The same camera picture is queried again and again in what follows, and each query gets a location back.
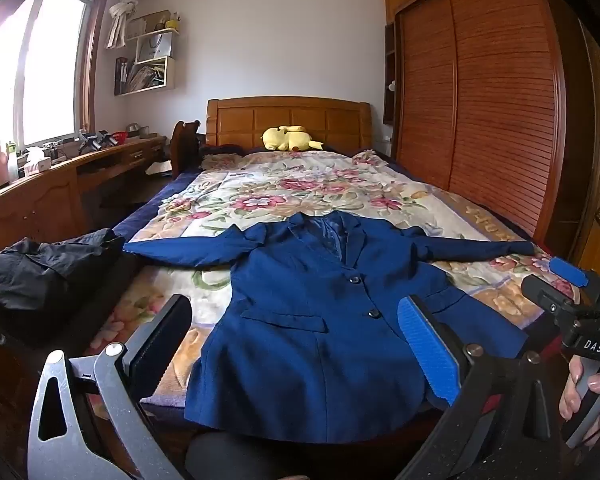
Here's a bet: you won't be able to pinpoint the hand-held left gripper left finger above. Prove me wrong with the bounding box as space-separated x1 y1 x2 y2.
27 294 193 480

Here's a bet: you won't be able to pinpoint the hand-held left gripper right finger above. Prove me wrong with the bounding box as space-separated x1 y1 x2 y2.
395 296 553 480

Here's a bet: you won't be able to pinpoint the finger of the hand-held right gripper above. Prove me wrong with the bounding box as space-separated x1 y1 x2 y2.
549 256 600 301
521 274 575 317

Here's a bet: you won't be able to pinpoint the blue suit jacket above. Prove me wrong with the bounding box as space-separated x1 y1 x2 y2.
122 211 537 445

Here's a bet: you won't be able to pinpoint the wooden door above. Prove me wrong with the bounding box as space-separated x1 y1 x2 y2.
575 20 600 281

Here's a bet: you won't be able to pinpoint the person's leg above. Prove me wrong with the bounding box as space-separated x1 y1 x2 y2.
182 431 306 480

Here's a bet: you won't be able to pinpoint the black clothing pile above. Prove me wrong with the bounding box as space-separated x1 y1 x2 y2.
0 227 126 346

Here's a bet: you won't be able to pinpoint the wooden slatted wardrobe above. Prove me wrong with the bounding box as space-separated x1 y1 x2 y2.
382 0 598 261

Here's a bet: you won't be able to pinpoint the long wooden desk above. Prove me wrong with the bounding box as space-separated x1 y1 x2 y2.
0 134 173 261

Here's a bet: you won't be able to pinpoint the floral blanket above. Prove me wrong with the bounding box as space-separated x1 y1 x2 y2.
82 149 581 411

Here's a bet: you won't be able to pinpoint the dark wooden chair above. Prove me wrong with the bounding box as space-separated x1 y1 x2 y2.
170 119 203 178

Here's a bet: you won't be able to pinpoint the dark pillow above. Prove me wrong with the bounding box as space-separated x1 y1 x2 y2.
199 143 248 158

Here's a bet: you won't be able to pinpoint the black devices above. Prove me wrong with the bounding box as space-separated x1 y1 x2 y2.
77 130 118 156

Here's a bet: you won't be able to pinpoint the tissue box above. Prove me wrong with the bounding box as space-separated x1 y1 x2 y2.
22 147 52 177

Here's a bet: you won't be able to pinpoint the green capped bottle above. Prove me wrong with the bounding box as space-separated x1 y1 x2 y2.
6 141 20 183

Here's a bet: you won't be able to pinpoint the yellow plush toy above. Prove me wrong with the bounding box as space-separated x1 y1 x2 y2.
261 124 325 153

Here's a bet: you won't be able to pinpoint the wooden bed headboard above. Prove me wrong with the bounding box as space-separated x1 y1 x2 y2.
205 96 372 153

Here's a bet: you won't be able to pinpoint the stack of papers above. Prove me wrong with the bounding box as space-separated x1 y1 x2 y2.
127 60 167 92

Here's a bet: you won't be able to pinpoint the white paper bag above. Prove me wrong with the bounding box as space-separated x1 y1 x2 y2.
136 30 173 63

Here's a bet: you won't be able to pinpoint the wooden framed window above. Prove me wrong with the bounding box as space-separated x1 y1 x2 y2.
0 0 113 151

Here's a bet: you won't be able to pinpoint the cardboard box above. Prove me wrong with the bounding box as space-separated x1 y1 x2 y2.
127 10 171 38

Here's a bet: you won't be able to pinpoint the tied beige curtain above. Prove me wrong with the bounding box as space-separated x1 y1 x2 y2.
105 0 148 50

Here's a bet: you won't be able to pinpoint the white wall shelf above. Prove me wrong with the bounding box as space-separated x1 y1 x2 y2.
114 10 181 97

